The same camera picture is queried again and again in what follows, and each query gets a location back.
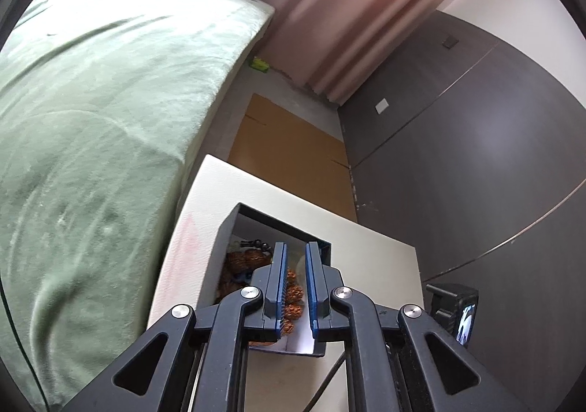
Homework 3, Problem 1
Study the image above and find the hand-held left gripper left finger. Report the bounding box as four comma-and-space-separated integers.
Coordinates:
59, 242, 289, 412

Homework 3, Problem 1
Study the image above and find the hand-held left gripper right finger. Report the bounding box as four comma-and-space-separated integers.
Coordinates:
305, 242, 532, 412

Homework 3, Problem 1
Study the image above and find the brown carved bead bracelet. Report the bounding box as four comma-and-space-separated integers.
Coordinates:
279, 269, 305, 339

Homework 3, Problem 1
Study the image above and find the black jewelry box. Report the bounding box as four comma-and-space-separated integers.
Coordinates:
213, 202, 333, 358

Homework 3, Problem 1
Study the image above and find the flat brown cardboard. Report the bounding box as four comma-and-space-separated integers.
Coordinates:
227, 93, 359, 225

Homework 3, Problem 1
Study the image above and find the beige bed mattress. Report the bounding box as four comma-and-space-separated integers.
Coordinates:
174, 4, 278, 174

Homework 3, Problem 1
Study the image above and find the green blanket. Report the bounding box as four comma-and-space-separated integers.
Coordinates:
0, 0, 275, 412

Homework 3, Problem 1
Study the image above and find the pink curtain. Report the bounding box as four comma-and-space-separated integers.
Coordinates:
261, 0, 495, 107

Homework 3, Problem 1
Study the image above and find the black cable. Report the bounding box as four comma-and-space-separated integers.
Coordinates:
307, 350, 346, 412
0, 281, 52, 412

